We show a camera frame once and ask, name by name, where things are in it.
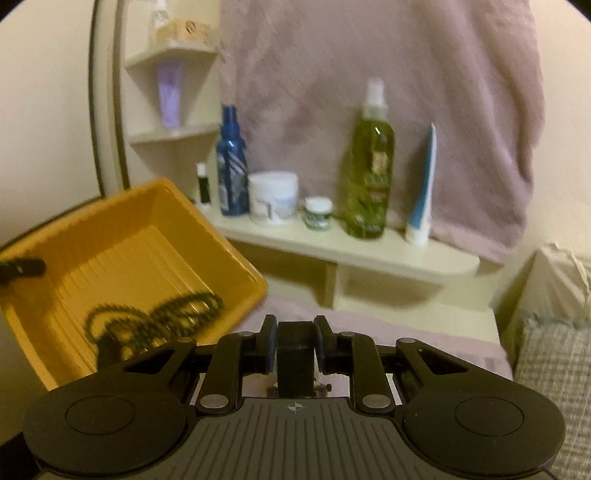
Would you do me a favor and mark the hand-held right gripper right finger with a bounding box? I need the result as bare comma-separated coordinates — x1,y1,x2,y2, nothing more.
313,315,468,415

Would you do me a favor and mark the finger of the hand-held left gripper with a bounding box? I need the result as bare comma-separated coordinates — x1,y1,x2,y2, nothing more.
0,257,47,287

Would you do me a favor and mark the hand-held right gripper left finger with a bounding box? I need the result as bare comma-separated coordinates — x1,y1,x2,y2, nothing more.
122,315,279,416

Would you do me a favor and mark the black ribbed plastic block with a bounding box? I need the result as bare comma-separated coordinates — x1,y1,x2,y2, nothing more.
267,320,334,398

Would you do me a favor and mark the yellow plastic tray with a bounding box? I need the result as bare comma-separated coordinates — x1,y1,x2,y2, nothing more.
0,178,269,392

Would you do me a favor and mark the black beaded necklace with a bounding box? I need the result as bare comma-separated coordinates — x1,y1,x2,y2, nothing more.
85,292,225,358

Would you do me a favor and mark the white corner shelf unit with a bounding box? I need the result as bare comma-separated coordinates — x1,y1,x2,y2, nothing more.
121,0,482,311

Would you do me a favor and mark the small green jar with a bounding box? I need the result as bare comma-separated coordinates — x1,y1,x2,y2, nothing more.
304,196,334,230

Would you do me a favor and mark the white jar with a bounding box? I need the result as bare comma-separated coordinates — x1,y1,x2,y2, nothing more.
248,172,298,226

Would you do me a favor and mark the small dark bottle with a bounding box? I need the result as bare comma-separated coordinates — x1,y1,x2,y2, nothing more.
195,162,211,206

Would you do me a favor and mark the blue spray bottle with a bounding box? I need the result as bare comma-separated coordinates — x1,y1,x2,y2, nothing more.
216,105,249,217

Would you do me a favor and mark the green spray bottle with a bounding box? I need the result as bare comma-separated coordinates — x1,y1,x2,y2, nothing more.
342,78,396,239

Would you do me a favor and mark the white and blue tube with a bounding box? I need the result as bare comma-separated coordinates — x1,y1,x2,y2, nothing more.
405,122,438,244

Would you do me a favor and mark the purple tube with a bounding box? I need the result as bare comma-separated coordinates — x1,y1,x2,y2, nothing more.
157,61,182,130

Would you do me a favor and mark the grey checkered cushion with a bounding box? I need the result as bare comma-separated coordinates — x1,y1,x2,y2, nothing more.
513,314,591,480

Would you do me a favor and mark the white cloth pillow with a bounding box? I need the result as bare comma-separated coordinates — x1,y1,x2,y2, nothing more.
508,242,591,361

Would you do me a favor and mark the pink fuzzy blanket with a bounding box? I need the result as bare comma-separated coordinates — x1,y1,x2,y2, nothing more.
218,0,546,263

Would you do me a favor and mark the clear spray bottle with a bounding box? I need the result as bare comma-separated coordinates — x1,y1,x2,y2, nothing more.
148,0,171,42

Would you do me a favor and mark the black curved frame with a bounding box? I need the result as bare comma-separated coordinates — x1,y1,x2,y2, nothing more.
88,0,131,201

